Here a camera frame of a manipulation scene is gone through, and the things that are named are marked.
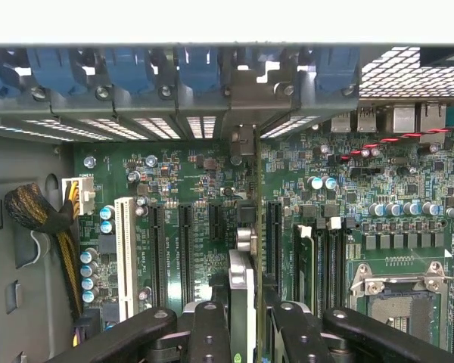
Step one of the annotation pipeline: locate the silver USB port block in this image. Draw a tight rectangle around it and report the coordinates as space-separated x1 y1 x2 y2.
331 111 353 133
357 107 378 133

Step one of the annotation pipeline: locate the white power connector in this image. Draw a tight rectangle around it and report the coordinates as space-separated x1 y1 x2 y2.
61 176 96 216

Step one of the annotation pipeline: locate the black RAM stick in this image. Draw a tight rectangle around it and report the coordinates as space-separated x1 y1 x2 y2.
294 225 316 317

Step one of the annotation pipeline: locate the green motherboard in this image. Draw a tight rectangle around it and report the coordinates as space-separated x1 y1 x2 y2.
72 105 454 363

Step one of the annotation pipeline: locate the short black expansion slot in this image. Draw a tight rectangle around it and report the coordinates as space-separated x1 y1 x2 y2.
207 202 225 243

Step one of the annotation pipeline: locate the white expansion slot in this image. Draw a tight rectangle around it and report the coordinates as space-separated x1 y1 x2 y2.
113 196 137 321

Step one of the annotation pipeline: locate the red black twisted wire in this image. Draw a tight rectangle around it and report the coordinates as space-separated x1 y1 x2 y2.
338 121 454 162

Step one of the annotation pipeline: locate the black open PC case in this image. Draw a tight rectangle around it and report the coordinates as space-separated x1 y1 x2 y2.
0 41 454 363

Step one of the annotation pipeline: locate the metal socket locking lever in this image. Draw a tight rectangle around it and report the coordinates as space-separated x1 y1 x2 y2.
362 275 454 287

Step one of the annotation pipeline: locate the black yellow braided cable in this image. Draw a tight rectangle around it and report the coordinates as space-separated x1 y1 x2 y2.
3 183 84 322

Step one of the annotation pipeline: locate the CPU socket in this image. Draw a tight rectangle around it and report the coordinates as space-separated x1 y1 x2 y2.
347 260 454 352

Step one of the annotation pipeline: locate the silver rear port block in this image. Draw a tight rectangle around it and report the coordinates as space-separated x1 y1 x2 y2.
393 104 417 133
419 101 448 144

